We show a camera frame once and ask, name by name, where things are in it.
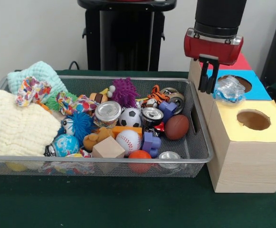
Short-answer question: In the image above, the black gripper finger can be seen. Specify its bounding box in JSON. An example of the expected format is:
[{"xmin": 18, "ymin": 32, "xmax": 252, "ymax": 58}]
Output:
[
  {"xmin": 198, "ymin": 60, "xmax": 210, "ymax": 93},
  {"xmin": 206, "ymin": 62, "xmax": 219, "ymax": 95}
]

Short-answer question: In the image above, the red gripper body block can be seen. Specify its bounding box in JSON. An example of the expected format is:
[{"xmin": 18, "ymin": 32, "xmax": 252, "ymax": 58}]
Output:
[{"xmin": 184, "ymin": 28, "xmax": 244, "ymax": 66}]

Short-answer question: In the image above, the clear plastic wrapper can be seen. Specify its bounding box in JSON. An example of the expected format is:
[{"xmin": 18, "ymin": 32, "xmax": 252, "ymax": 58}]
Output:
[{"xmin": 213, "ymin": 76, "xmax": 246, "ymax": 103}]

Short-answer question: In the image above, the mint green cloth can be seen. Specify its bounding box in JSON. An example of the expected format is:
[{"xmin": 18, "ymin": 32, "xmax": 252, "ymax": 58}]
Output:
[{"xmin": 7, "ymin": 61, "xmax": 68, "ymax": 103}]

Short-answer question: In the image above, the colourful paper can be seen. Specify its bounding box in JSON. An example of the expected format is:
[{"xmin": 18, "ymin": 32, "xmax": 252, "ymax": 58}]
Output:
[{"xmin": 15, "ymin": 76, "xmax": 52, "ymax": 107}]

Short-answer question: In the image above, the cream waffle cloth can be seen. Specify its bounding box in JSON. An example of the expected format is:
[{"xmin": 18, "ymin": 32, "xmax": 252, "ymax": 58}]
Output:
[{"xmin": 0, "ymin": 89, "xmax": 62, "ymax": 157}]

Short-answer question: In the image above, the wooden box with three holes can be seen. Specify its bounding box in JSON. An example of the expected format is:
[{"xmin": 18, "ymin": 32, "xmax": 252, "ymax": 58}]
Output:
[{"xmin": 188, "ymin": 52, "xmax": 276, "ymax": 194}]

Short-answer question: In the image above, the shallow mesh bin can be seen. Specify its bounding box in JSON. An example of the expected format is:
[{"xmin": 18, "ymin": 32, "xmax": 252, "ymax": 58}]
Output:
[{"xmin": 0, "ymin": 74, "xmax": 215, "ymax": 179}]

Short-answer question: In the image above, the small plush tiger toy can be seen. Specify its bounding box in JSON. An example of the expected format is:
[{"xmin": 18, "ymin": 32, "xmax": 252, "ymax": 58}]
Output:
[{"xmin": 142, "ymin": 85, "xmax": 171, "ymax": 109}]

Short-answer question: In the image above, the black orange drink can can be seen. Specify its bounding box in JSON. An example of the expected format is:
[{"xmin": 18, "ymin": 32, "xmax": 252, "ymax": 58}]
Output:
[{"xmin": 141, "ymin": 107, "xmax": 164, "ymax": 130}]

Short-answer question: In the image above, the purple spiky eyed toy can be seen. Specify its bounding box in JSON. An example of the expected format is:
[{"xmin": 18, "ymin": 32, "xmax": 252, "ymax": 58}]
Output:
[{"xmin": 108, "ymin": 77, "xmax": 140, "ymax": 109}]

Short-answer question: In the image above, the small soccer ball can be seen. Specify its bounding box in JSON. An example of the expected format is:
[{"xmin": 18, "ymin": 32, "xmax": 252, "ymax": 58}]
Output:
[{"xmin": 119, "ymin": 108, "xmax": 143, "ymax": 128}]

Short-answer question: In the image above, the red black drink can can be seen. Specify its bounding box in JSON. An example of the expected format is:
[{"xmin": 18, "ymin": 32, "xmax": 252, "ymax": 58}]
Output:
[{"xmin": 158, "ymin": 152, "xmax": 183, "ymax": 170}]

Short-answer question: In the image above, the white baseball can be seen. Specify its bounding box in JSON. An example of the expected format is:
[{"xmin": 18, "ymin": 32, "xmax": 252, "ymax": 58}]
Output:
[{"xmin": 115, "ymin": 130, "xmax": 142, "ymax": 156}]

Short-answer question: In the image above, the crushed silver can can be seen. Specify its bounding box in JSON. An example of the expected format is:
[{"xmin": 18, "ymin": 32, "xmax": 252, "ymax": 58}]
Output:
[{"xmin": 94, "ymin": 101, "xmax": 122, "ymax": 129}]

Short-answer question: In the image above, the plain wooden cube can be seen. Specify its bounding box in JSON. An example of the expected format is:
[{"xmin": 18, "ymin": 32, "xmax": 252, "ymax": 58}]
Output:
[{"xmin": 92, "ymin": 136, "xmax": 126, "ymax": 159}]

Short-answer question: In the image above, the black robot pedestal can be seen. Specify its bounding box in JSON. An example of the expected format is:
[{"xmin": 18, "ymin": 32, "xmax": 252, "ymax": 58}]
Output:
[{"xmin": 77, "ymin": 0, "xmax": 178, "ymax": 71}]

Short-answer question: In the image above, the black cable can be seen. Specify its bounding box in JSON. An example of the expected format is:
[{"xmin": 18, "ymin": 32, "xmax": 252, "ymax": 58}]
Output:
[{"xmin": 68, "ymin": 61, "xmax": 81, "ymax": 71}]

